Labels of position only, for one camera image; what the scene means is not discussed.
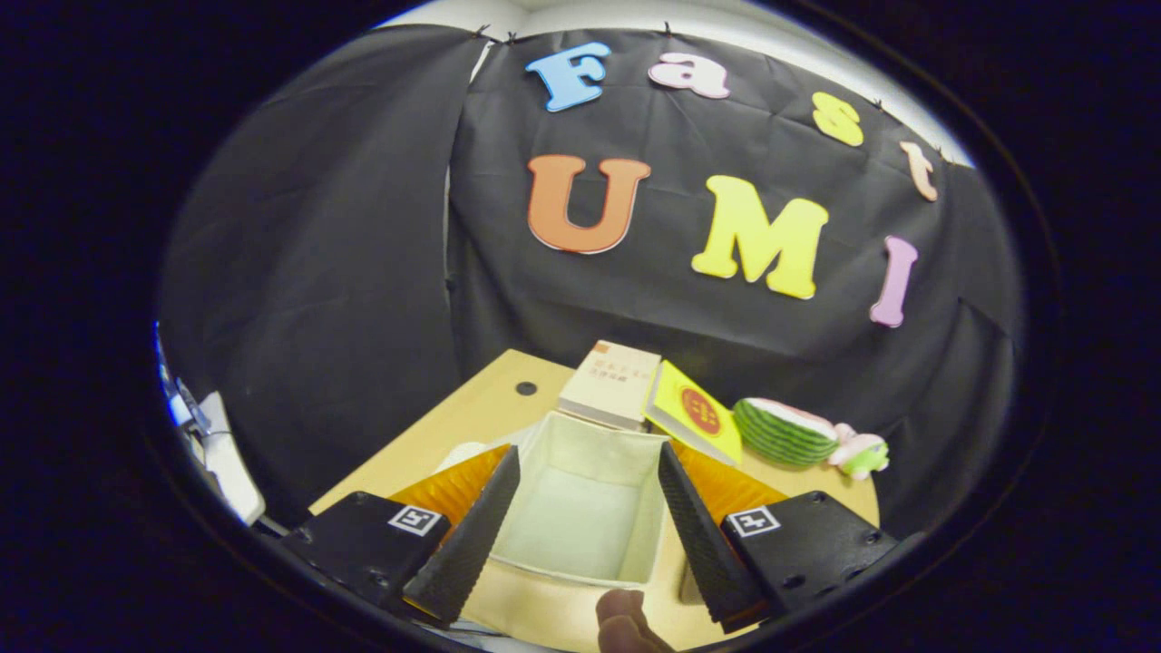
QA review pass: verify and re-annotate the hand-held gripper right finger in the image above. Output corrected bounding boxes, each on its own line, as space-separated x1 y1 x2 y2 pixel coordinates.
658 442 901 634

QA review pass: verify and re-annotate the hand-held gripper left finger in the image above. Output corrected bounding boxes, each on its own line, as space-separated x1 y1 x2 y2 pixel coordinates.
277 444 522 629

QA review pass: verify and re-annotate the grey-green fabric storage box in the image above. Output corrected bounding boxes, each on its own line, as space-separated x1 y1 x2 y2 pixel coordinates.
458 410 674 653

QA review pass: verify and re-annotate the yellow book with red label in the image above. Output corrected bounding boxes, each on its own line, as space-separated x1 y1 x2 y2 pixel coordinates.
644 360 743 466

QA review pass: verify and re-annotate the watermelon slice plush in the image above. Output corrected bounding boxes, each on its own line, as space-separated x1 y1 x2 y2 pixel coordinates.
732 397 840 469

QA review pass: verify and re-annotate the pink and green plush toy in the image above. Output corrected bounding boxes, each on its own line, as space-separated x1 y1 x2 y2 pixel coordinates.
827 423 891 481

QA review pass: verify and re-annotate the beige book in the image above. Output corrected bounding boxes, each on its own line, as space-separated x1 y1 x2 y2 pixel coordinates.
557 340 662 433

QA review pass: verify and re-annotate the white frame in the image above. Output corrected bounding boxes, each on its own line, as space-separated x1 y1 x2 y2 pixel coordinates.
154 322 266 527

